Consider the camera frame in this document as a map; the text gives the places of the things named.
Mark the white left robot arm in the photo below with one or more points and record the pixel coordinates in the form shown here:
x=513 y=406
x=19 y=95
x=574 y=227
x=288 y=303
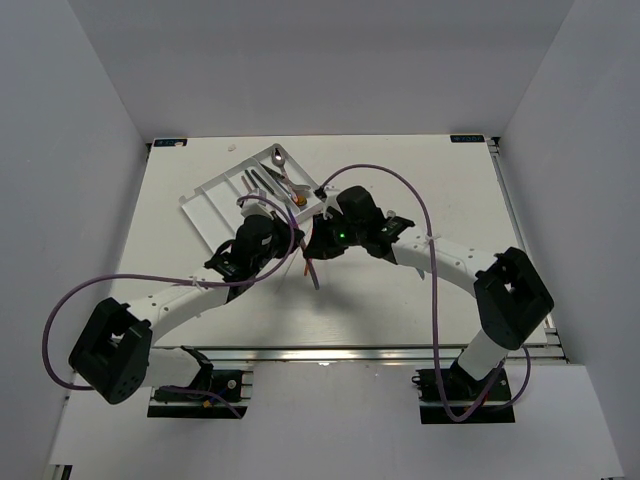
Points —
x=116 y=353

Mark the dark handled fork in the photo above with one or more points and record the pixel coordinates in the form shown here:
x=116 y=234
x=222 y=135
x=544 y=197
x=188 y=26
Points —
x=256 y=186

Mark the right blue table label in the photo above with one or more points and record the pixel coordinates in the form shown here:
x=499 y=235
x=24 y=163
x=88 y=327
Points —
x=467 y=138

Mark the blue table label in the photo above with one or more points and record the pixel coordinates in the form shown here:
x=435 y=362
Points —
x=169 y=142
x=467 y=138

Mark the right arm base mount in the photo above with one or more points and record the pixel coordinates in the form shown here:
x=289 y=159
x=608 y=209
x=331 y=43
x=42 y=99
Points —
x=461 y=398

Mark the pink handled spoon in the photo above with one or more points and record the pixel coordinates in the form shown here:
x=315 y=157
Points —
x=279 y=161

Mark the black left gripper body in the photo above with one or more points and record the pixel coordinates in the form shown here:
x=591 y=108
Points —
x=277 y=247

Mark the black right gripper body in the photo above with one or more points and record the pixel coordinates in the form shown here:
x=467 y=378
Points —
x=335 y=236

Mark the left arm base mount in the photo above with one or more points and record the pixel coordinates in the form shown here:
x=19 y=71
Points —
x=186 y=384

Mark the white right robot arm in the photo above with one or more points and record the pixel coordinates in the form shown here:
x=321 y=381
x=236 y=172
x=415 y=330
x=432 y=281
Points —
x=511 y=298

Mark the marbled handle spoon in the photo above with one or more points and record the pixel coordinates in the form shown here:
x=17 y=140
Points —
x=278 y=178

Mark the pink handled fork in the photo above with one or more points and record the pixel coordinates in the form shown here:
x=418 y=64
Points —
x=247 y=185

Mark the left blue table label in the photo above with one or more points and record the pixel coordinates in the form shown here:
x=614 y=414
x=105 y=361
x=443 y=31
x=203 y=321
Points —
x=169 y=142

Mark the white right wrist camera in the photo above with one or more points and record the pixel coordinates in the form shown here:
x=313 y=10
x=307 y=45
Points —
x=328 y=197

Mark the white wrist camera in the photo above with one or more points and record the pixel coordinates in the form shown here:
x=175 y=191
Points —
x=328 y=197
x=253 y=207

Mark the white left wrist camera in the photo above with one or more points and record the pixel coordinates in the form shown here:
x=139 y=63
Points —
x=253 y=207

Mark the green handled fork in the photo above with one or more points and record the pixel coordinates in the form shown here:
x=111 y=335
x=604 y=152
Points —
x=263 y=182

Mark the iridescent purple knife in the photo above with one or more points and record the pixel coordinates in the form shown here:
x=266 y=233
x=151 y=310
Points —
x=314 y=277

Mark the iridescent ornate spoon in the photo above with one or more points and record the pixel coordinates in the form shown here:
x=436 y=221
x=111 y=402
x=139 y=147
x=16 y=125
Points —
x=298 y=196

